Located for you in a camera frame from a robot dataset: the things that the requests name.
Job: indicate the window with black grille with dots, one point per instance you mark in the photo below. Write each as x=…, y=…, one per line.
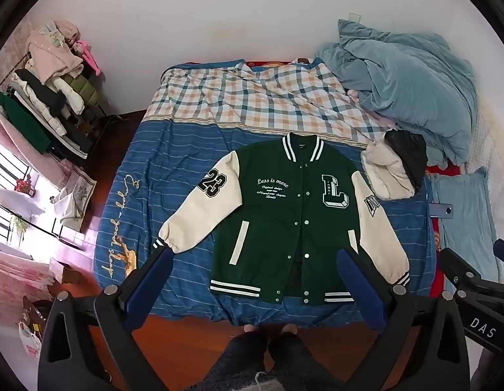
x=8, y=228

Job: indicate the olive puffer jacket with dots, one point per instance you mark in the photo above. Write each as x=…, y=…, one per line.
x=87, y=89

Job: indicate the green varsity jacket cream sleeves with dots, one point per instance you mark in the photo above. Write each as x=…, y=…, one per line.
x=276, y=220

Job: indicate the person's legs in grey pants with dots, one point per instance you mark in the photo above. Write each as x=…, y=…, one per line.
x=268, y=358

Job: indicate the bright pink garment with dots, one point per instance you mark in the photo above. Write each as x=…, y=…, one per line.
x=89, y=57

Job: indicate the dark green folded garment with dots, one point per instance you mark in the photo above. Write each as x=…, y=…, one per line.
x=26, y=124

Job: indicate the cream puffer jacket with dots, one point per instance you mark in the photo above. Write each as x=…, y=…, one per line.
x=62, y=91

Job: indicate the black metal clothes rack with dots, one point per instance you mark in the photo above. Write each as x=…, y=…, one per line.
x=104, y=110

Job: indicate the white plastic bag red print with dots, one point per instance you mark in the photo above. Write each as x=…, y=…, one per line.
x=30, y=346

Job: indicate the blue striped bedsheet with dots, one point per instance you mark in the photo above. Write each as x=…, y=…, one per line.
x=170, y=179

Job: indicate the beige pink padded jacket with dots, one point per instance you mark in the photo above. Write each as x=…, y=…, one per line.
x=52, y=53

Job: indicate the smartphone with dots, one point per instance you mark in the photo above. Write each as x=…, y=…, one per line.
x=441, y=211

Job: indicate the blue-grey duvet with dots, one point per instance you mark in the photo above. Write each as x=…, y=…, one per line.
x=398, y=73

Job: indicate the black folded garment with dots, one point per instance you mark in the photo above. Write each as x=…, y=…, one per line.
x=36, y=87

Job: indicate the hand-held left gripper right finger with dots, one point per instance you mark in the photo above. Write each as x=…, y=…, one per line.
x=360, y=289

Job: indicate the wall outlet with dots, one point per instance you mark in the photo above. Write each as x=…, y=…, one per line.
x=354, y=16

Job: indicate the checked blanket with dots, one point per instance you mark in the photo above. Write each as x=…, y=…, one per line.
x=256, y=93

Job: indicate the black garment cream fleece lining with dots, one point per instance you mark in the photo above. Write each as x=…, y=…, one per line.
x=384, y=169

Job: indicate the light blue pillow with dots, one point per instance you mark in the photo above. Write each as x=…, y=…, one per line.
x=463, y=220

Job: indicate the red flowers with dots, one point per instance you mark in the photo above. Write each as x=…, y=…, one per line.
x=25, y=185

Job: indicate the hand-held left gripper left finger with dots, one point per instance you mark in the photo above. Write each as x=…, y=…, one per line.
x=148, y=289

